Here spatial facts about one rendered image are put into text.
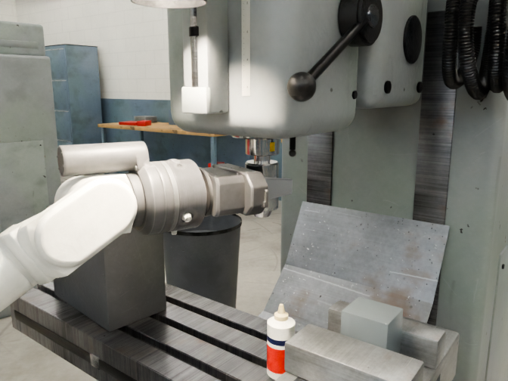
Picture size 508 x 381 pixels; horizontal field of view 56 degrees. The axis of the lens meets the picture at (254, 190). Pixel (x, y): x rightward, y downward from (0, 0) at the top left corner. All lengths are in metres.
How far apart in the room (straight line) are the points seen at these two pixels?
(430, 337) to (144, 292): 0.49
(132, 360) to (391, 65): 0.59
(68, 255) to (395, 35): 0.52
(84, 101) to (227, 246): 5.67
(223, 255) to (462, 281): 1.78
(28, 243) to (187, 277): 2.15
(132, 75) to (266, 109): 7.14
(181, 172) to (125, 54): 7.24
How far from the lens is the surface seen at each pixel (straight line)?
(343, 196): 1.02
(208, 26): 0.55
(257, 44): 0.54
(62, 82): 7.94
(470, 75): 0.75
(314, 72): 0.51
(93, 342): 0.88
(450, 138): 0.92
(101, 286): 0.86
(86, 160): 0.55
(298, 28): 0.54
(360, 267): 0.98
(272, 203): 0.65
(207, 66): 0.54
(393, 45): 0.72
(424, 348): 0.65
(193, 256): 2.56
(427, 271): 0.94
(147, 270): 0.88
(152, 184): 0.55
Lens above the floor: 1.37
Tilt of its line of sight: 12 degrees down
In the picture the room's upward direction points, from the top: straight up
